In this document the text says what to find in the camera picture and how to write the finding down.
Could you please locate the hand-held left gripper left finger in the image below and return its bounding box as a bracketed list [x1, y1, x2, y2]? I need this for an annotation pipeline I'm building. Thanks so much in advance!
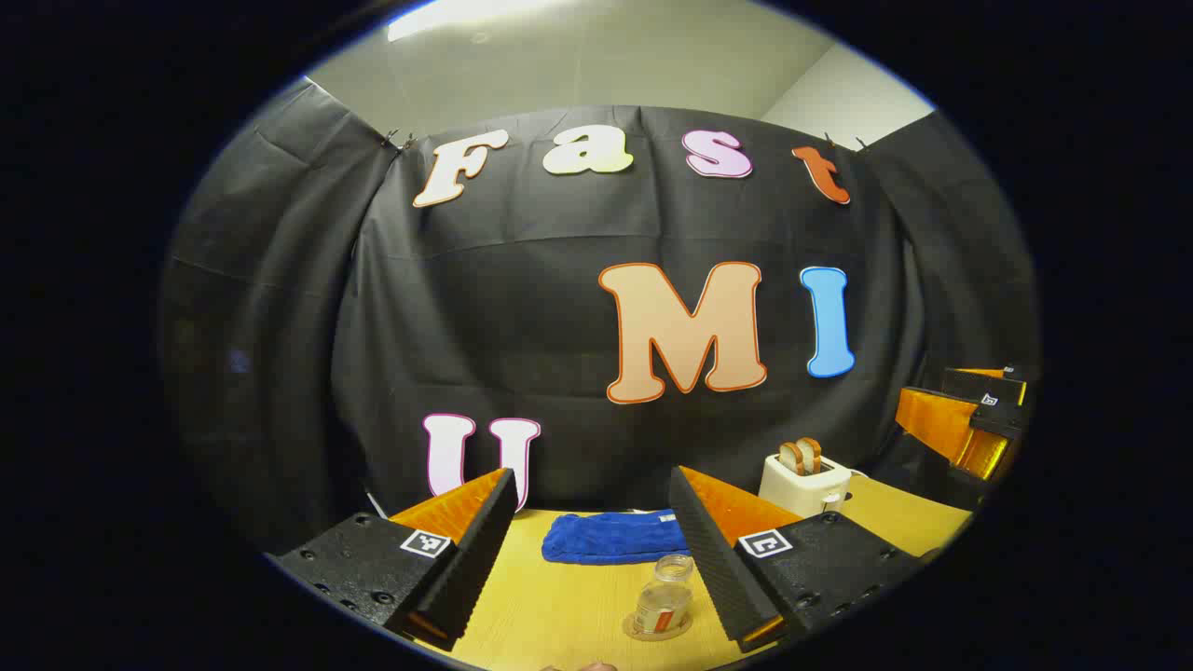
[275, 468, 520, 653]

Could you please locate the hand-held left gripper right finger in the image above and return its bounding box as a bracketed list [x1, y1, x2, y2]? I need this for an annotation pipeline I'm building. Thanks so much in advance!
[668, 466, 928, 653]

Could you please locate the clear plastic water bottle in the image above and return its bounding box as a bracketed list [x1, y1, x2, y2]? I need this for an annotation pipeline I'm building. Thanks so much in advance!
[635, 554, 695, 633]

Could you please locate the round cork coaster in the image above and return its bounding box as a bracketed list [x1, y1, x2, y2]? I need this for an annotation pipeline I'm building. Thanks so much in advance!
[623, 610, 695, 642]

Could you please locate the blue towel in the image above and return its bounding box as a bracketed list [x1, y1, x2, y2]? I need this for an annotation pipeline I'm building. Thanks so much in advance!
[542, 511, 691, 566]

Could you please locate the white toaster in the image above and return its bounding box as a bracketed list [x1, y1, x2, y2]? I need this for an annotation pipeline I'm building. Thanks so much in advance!
[758, 453, 853, 519]

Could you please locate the black backdrop cloth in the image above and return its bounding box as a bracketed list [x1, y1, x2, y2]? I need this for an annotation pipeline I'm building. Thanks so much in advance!
[160, 79, 1040, 560]

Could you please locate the ceiling light panel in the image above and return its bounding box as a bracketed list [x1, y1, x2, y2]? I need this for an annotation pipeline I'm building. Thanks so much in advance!
[387, 0, 560, 43]

